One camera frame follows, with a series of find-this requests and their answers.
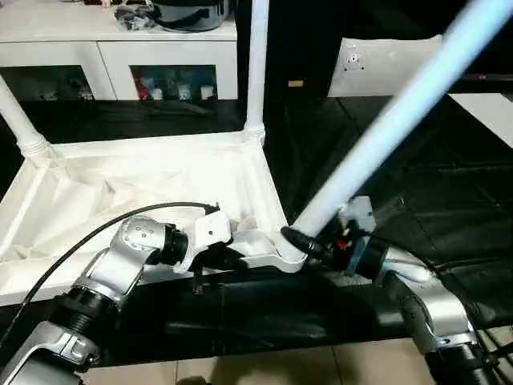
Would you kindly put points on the grey clutter pile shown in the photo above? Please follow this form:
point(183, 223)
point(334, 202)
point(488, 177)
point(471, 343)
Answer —
point(135, 16)

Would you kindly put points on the small tan label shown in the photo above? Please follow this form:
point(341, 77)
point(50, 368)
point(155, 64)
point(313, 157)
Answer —
point(296, 83)

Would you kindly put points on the grey bag on cabinet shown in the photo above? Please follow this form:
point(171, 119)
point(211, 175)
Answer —
point(192, 12)

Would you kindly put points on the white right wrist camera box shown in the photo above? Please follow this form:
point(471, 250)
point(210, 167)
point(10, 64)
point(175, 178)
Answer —
point(357, 215)

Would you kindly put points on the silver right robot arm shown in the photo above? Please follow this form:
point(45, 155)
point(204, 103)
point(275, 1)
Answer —
point(425, 297)

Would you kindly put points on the small red item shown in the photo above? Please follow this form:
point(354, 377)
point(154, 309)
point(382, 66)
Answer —
point(143, 87)

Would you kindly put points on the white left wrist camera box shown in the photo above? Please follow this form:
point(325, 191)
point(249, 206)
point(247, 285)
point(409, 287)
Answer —
point(204, 237)

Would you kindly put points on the white cabinet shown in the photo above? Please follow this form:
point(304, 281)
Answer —
point(80, 40)

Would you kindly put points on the black robot foot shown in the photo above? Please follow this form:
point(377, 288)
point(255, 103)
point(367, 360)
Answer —
point(194, 380)

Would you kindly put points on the white plastic bag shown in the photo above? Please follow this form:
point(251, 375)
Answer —
point(369, 68)

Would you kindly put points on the white plastic table top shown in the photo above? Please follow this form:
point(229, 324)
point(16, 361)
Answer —
point(120, 176)

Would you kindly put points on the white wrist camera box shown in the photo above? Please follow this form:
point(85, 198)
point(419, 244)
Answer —
point(357, 215)
point(204, 237)

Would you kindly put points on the white plastic table leg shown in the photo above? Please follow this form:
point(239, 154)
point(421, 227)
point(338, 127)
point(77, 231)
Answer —
point(20, 120)
point(401, 112)
point(256, 64)

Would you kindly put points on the black work mat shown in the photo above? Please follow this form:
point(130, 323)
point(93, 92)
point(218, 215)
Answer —
point(433, 184)

